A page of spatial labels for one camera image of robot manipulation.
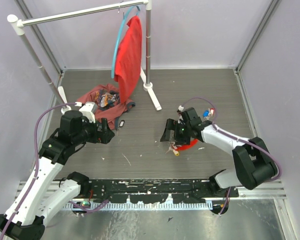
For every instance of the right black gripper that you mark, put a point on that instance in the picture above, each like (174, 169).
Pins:
(173, 125)

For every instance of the black key tag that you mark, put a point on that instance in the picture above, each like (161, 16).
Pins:
(120, 124)

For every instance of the dark red printed shirt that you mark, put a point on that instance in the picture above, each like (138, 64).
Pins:
(108, 102)

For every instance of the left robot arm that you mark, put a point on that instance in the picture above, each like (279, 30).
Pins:
(27, 217)

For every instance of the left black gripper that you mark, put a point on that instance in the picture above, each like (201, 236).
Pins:
(104, 136)

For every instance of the grey cable duct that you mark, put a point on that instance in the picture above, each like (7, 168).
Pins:
(165, 206)

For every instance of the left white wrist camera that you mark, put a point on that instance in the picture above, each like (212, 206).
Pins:
(88, 110)

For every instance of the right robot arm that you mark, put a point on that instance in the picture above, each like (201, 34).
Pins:
(253, 164)

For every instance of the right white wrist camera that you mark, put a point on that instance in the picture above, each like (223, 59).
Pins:
(180, 108)

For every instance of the red handled keyring with keys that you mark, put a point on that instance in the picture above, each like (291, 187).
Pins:
(185, 147)

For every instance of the blue clothes hanger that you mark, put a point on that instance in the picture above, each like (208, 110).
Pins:
(118, 39)

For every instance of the small electronics board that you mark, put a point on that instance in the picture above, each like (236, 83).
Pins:
(82, 205)

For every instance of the blue and red keys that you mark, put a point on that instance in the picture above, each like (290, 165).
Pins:
(209, 113)

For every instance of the bright red shirt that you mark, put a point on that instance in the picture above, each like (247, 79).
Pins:
(128, 61)

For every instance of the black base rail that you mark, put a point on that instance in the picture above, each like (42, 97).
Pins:
(151, 191)

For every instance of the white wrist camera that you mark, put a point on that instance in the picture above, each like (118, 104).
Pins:
(88, 110)
(180, 108)

